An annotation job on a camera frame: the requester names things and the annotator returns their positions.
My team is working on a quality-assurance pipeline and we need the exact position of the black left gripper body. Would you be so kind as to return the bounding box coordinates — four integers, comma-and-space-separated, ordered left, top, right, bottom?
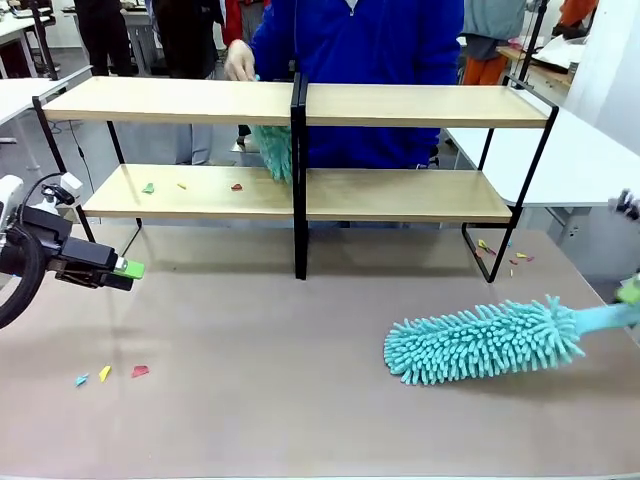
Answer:
22, 204, 120, 282

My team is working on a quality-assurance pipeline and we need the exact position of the teal chenille duster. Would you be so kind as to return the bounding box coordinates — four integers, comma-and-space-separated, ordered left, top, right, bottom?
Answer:
383, 294, 640, 387
248, 73, 295, 185

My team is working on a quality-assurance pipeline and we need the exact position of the person's right hand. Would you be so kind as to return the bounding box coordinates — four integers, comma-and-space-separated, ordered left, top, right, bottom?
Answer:
223, 38, 258, 83

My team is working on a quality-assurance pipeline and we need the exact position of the large white table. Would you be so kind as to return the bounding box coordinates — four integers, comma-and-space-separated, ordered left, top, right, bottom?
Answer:
443, 107, 640, 209

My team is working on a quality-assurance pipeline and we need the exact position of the white side table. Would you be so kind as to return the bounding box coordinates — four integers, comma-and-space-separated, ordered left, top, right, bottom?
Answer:
0, 64, 94, 127

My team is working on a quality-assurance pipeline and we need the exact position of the thick black stand pole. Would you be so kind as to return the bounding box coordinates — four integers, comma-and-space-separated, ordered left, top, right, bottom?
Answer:
28, 0, 59, 81

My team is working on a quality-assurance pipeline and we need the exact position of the bystander in black clothes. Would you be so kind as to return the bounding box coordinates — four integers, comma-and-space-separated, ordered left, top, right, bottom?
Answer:
73, 0, 134, 78

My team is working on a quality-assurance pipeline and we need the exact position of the white-legged background table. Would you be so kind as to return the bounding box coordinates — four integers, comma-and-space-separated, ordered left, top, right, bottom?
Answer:
122, 8, 162, 77

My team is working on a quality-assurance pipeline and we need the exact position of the bystander in dark coat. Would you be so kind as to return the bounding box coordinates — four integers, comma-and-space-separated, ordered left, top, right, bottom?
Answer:
152, 0, 225, 166

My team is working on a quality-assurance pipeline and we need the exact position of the thin black stand pole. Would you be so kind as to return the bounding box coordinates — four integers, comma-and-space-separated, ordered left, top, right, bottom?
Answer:
517, 0, 549, 91

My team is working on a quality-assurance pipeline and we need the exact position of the bystander in orange trousers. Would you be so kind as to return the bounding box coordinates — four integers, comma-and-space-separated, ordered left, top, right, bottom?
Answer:
461, 0, 528, 86

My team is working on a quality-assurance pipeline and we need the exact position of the person in blue jacket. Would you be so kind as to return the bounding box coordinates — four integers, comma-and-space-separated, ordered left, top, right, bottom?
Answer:
248, 0, 466, 170

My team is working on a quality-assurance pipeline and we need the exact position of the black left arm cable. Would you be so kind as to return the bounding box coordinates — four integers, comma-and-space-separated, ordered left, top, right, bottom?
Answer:
0, 232, 49, 330

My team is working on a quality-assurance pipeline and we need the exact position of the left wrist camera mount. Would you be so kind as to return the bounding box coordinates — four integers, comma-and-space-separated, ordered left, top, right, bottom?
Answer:
40, 171, 84, 207

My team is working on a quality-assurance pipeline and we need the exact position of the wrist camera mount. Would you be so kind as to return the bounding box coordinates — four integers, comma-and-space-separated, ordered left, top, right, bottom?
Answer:
607, 188, 640, 222
40, 171, 84, 207

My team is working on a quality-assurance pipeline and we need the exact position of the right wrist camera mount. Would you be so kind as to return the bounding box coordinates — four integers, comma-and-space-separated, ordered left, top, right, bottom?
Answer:
607, 188, 640, 222

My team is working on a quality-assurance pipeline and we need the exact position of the black floor cable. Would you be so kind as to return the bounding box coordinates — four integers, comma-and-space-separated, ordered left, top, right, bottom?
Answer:
68, 119, 97, 202

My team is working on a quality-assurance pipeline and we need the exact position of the wood shelf rack black frame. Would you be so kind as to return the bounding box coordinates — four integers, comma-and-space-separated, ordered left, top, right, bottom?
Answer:
291, 74, 560, 284
32, 73, 307, 281

